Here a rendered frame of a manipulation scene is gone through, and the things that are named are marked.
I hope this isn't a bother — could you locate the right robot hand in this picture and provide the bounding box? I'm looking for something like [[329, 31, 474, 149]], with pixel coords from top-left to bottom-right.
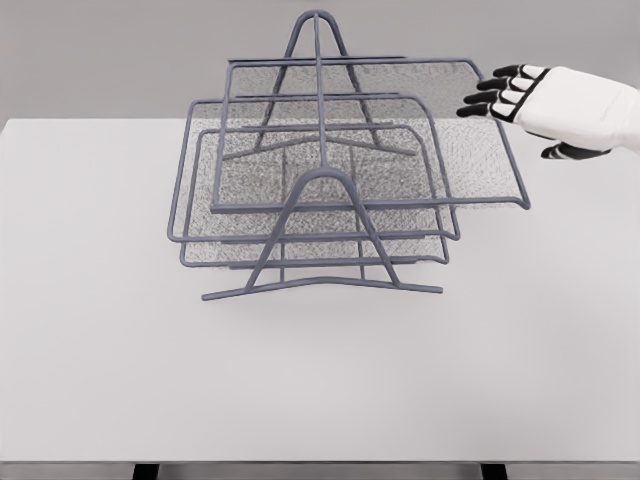
[[455, 63, 621, 162]]

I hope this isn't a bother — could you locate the grey mesh tray wide rim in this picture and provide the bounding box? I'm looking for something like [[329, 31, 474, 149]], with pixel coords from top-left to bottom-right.
[[210, 55, 533, 217]]

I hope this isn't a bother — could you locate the grey mesh file tray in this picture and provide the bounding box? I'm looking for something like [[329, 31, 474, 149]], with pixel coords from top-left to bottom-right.
[[165, 94, 462, 245], [179, 126, 452, 272]]

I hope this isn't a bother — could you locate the grey wire rack stand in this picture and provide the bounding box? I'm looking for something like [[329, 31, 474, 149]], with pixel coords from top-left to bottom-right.
[[201, 8, 445, 303]]

